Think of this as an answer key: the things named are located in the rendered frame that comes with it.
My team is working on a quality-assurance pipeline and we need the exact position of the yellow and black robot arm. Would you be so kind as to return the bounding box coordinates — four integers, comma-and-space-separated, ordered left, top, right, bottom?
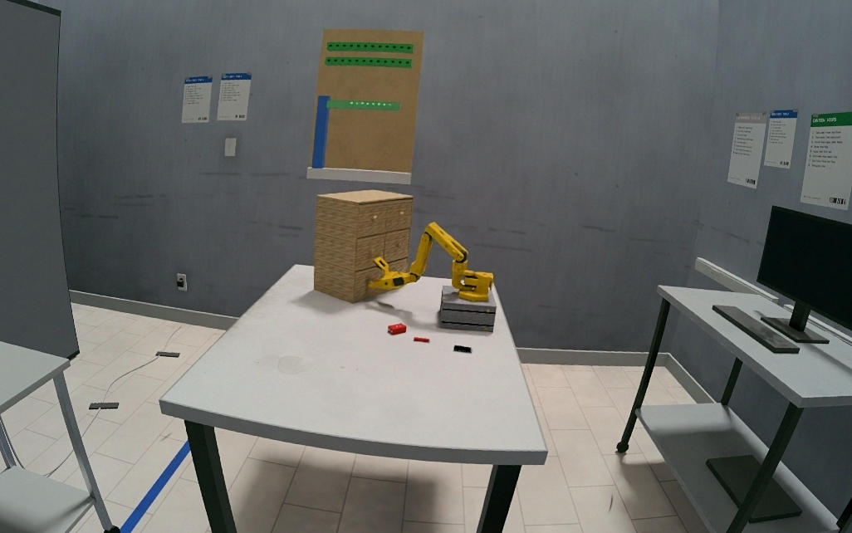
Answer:
392, 222, 492, 302

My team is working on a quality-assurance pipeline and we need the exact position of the wooden chest of drawers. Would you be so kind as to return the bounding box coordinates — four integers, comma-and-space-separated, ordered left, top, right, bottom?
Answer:
314, 190, 414, 304

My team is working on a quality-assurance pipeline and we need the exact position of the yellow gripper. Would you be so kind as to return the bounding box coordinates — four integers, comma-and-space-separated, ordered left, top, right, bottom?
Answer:
368, 257, 399, 290

